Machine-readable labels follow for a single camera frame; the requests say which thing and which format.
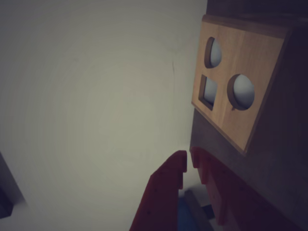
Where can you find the dark grey pillar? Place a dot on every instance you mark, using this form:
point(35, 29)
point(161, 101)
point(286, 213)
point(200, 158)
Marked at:
point(9, 185)

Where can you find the blurred grey bar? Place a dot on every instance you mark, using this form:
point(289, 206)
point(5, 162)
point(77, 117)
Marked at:
point(196, 207)

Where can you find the blurred blue object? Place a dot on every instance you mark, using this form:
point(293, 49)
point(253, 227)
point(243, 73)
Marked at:
point(185, 213)

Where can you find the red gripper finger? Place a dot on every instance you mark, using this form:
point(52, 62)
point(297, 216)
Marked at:
point(240, 204)
point(161, 192)

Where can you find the wooden shape sorter box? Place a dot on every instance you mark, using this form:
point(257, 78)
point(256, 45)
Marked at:
point(252, 55)

